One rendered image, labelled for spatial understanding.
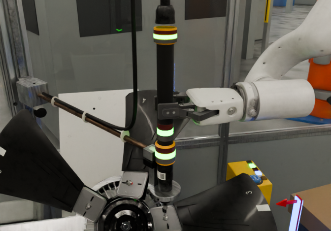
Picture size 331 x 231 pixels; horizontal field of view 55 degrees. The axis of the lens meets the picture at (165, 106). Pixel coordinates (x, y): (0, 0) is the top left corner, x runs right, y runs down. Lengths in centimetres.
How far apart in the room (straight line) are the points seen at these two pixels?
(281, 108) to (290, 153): 111
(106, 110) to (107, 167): 19
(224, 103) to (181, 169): 99
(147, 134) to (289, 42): 39
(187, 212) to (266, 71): 38
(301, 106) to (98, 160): 61
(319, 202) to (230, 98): 69
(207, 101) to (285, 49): 23
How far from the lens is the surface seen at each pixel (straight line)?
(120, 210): 73
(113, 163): 102
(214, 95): 65
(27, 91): 113
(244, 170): 120
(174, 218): 80
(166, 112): 62
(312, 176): 196
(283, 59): 79
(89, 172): 102
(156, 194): 73
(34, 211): 96
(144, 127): 83
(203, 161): 161
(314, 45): 72
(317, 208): 122
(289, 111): 71
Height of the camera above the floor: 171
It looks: 22 degrees down
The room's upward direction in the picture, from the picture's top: straight up
